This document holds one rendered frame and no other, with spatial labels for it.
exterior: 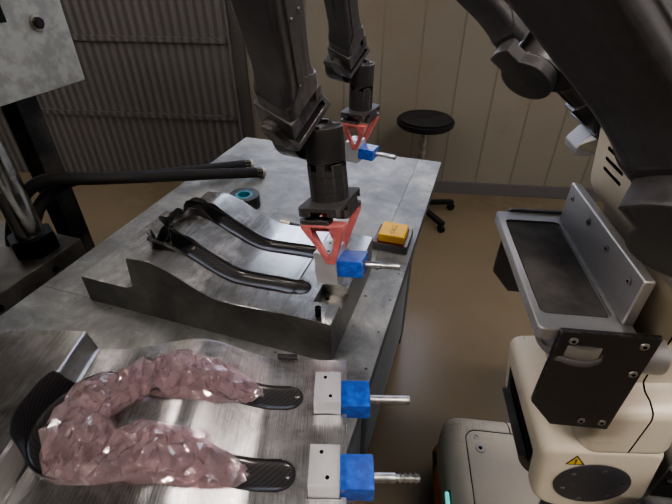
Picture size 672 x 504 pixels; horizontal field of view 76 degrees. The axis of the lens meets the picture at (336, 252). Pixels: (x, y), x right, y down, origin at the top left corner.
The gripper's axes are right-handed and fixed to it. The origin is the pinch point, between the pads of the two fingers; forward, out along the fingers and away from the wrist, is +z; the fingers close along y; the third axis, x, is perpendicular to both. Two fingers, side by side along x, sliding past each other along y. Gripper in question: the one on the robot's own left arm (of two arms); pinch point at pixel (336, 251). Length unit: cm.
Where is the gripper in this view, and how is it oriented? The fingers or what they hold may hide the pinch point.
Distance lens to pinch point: 68.7
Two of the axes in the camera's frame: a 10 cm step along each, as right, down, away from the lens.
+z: 1.0, 9.0, 4.2
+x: 9.4, 0.6, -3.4
